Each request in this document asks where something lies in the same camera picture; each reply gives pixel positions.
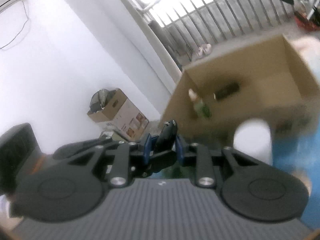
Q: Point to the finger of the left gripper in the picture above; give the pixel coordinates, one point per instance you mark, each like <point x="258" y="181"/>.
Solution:
<point x="75" y="148"/>

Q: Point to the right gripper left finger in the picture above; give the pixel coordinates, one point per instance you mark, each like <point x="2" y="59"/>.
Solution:
<point x="127" y="155"/>

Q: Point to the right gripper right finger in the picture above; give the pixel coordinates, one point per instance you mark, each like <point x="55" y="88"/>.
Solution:
<point x="198" y="156"/>

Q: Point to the black glossy tube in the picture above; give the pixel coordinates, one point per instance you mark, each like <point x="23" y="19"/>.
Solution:
<point x="162" y="146"/>

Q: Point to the white supplement bottle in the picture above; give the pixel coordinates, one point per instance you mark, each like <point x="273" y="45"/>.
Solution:
<point x="253" y="137"/>

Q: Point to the green dropper bottle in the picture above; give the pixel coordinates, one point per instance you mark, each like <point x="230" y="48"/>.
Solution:
<point x="200" y="107"/>

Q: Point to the black matte cylinder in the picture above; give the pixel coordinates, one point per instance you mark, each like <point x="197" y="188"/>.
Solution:
<point x="226" y="91"/>

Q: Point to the printed cardboard box on floor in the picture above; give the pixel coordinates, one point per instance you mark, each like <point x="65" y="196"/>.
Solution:
<point x="121" y="116"/>

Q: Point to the bag in floor box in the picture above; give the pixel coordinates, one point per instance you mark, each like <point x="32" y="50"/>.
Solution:
<point x="100" y="99"/>

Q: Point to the large cardboard box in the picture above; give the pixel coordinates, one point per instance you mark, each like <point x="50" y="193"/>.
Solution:
<point x="277" y="84"/>

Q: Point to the white shoes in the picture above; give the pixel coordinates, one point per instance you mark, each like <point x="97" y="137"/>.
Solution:
<point x="203" y="51"/>

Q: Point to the metal balcony railing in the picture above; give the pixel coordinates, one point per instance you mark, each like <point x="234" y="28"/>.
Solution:
<point x="184" y="25"/>

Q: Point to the wheelchair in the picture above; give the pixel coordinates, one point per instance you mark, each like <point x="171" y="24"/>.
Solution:
<point x="306" y="14"/>

